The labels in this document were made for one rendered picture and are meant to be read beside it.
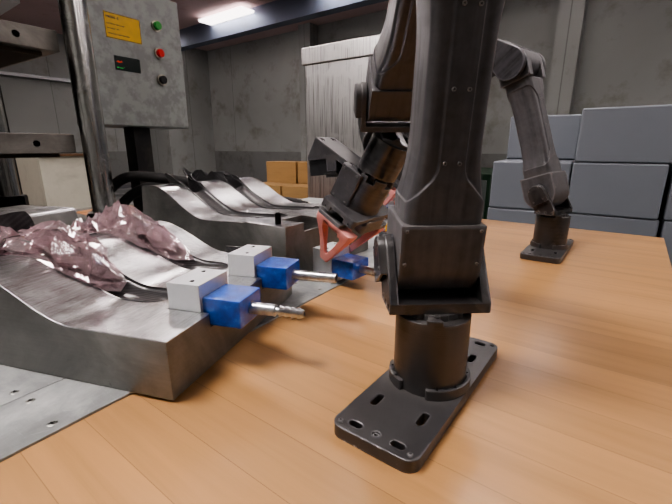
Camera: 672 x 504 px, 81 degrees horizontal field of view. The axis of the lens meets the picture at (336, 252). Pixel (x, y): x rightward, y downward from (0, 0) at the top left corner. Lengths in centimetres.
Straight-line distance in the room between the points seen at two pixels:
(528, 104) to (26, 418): 89
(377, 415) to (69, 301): 31
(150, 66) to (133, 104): 14
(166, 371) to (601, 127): 226
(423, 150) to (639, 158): 213
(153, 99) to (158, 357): 121
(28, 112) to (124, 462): 1050
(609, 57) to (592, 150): 451
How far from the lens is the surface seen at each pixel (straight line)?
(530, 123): 91
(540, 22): 708
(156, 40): 155
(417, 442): 31
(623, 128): 239
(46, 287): 47
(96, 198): 126
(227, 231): 69
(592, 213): 241
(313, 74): 420
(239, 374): 40
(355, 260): 59
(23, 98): 1075
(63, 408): 41
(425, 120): 30
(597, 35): 691
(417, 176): 30
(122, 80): 146
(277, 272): 47
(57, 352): 45
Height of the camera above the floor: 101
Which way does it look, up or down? 15 degrees down
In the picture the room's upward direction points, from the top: straight up
